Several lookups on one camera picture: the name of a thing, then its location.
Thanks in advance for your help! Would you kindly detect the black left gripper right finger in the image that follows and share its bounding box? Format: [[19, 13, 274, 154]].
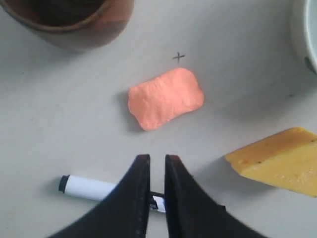
[[164, 155, 263, 238]]

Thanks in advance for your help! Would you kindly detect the black white marker pen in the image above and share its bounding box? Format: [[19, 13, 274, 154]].
[[58, 175, 166, 213]]

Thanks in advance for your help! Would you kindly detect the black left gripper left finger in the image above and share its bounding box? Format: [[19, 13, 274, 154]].
[[52, 155, 150, 238]]

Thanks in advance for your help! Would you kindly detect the orange soft putty piece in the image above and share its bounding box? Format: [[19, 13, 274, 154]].
[[128, 67, 205, 131]]

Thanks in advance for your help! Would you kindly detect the white ceramic bowl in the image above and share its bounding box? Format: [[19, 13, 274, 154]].
[[290, 0, 317, 74]]

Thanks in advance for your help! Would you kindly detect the brown wooden cup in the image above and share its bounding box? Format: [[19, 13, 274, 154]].
[[0, 0, 135, 52]]

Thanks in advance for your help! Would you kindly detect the yellow cheese wedge toy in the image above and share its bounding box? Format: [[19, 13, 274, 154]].
[[225, 127, 317, 197]]

